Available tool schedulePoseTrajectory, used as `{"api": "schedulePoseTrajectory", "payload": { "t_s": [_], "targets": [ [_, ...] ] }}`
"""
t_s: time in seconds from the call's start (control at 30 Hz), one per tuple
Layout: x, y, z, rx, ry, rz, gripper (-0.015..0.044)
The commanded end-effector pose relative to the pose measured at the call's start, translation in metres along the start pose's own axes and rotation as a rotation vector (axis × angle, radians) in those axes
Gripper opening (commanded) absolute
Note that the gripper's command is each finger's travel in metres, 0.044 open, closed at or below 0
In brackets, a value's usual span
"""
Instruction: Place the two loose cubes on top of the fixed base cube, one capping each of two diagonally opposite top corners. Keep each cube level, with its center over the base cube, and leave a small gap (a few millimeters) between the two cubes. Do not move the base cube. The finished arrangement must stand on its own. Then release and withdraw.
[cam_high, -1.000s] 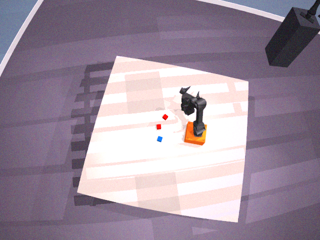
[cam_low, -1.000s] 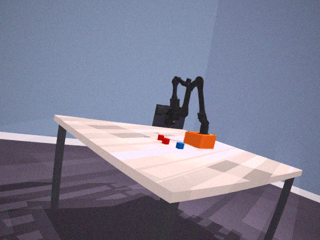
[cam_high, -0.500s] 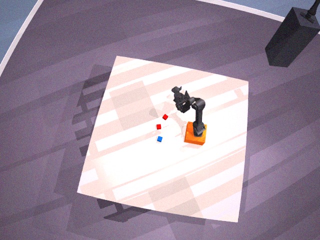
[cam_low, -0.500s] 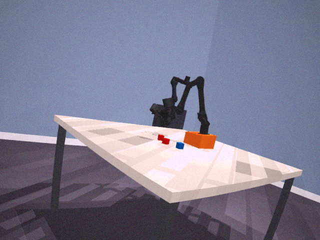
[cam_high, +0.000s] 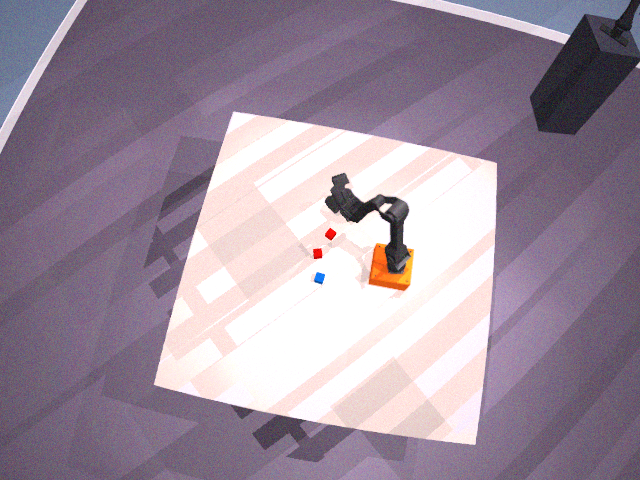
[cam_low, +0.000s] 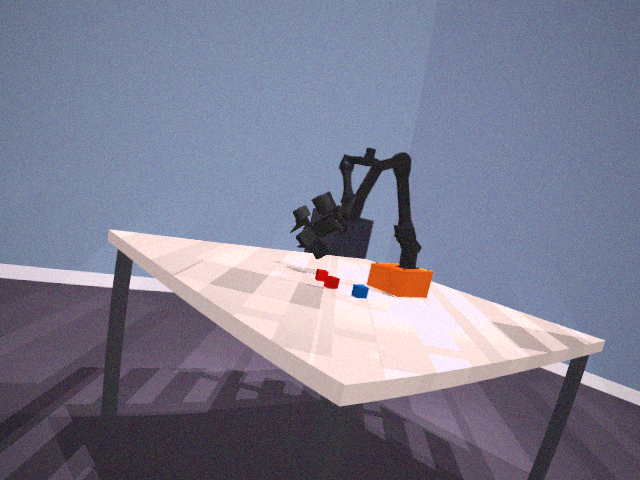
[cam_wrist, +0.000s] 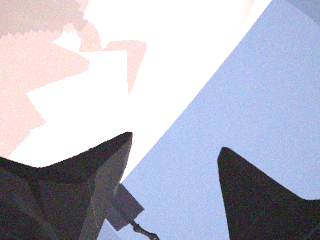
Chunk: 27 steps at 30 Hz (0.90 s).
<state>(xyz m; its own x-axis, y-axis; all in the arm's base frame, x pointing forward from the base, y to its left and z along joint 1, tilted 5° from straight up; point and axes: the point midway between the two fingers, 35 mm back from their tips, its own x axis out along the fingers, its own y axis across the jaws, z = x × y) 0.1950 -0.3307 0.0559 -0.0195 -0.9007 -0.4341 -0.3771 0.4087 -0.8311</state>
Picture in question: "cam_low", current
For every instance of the blue cube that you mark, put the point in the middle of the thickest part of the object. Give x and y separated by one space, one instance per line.
360 291

